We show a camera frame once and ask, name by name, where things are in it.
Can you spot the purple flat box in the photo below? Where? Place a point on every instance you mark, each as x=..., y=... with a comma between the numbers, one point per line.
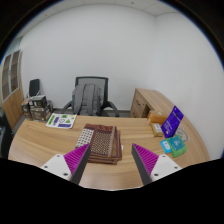
x=172, y=121

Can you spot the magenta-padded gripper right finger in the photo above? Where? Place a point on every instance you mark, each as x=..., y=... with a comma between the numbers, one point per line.
x=163, y=165

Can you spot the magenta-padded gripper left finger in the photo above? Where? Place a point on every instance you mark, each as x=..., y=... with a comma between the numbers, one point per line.
x=59, y=165

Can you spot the white printed paper sheet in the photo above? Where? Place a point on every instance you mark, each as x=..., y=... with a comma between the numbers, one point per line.
x=61, y=120

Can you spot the black machine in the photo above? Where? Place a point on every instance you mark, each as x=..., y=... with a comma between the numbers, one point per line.
x=4, y=136

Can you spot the grey backpack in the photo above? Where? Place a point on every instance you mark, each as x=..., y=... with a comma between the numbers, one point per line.
x=86, y=99

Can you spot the wooden glass-door cabinet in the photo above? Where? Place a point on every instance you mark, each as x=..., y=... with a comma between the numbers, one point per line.
x=12, y=106

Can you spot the brown patterned towel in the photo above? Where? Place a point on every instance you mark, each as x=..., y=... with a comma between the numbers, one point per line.
x=101, y=141

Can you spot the small tan labelled box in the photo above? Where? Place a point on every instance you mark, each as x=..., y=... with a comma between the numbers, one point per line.
x=156, y=130

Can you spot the green packet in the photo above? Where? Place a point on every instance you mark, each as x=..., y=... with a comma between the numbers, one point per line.
x=177, y=146

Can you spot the black mesh office chair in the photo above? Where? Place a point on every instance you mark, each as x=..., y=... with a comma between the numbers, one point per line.
x=104, y=83

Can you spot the orange cardboard box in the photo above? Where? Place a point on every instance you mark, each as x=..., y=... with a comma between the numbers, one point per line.
x=156, y=117

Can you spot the wooden drawer unit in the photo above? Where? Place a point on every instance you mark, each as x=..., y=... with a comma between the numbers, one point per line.
x=143, y=101

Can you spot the small dark cardboard box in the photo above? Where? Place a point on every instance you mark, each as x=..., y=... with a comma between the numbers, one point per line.
x=39, y=101

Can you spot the narrow dark cardboard box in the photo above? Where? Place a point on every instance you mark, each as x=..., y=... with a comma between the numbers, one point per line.
x=26, y=109

